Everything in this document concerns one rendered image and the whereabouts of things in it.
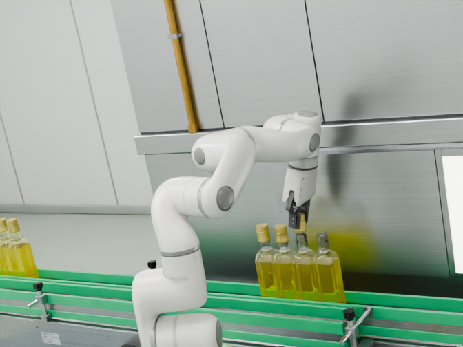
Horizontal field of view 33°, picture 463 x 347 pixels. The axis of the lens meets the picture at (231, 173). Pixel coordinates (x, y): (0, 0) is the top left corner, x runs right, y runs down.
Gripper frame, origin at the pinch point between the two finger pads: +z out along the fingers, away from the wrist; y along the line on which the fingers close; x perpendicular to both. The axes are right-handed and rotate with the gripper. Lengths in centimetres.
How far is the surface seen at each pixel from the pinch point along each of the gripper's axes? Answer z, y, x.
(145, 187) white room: 176, -304, -291
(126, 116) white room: 117, -304, -310
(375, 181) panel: -10.1, -12.4, 14.9
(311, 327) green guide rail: 21.3, 13.4, 12.6
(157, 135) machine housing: -7, -12, -55
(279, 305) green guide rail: 23.4, 6.2, -0.5
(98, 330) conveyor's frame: 48, 17, -55
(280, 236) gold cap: 5.8, 1.9, -4.0
